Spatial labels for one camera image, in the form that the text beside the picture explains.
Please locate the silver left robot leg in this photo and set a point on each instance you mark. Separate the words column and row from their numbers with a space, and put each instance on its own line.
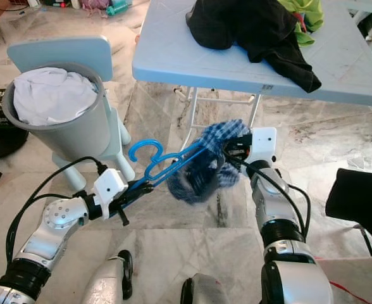
column 107, row 285

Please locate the teal toy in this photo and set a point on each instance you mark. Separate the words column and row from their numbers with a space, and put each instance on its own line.
column 119, row 7

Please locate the purple cloth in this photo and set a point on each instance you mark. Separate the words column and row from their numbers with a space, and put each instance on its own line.
column 94, row 5

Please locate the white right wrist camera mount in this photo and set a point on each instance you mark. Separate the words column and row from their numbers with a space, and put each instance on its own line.
column 264, row 144

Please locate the light blue plastic chair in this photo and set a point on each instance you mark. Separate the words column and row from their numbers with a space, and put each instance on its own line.
column 59, row 50

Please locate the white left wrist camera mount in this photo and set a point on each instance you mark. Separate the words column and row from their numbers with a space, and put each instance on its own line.
column 110, row 185

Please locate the silver right robot leg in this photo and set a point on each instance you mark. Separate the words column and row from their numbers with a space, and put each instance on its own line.
column 208, row 292

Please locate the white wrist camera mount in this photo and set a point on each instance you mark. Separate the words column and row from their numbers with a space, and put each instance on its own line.
column 264, row 144
column 110, row 185

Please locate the black stool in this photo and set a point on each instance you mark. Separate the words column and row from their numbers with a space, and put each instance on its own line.
column 357, row 196

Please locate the grey laundry basket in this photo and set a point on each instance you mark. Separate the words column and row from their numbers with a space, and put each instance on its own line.
column 78, row 139

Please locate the green garment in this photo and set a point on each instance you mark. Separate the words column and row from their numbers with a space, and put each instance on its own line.
column 309, row 12

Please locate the white shirt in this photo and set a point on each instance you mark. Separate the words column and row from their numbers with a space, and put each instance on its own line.
column 53, row 95

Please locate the silver robot leg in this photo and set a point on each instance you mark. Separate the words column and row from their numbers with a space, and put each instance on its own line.
column 208, row 292
column 107, row 285

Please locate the blue plastic hanger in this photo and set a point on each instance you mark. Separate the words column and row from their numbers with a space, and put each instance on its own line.
column 167, row 168

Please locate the blue plaid shirt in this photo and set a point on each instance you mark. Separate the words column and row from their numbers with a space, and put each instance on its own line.
column 217, row 136

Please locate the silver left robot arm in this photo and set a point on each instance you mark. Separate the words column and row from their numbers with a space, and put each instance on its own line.
column 62, row 218

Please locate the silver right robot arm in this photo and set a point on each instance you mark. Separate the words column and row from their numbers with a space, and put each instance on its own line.
column 271, row 202

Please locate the black garment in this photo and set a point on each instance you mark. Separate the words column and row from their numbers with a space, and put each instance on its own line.
column 243, row 25

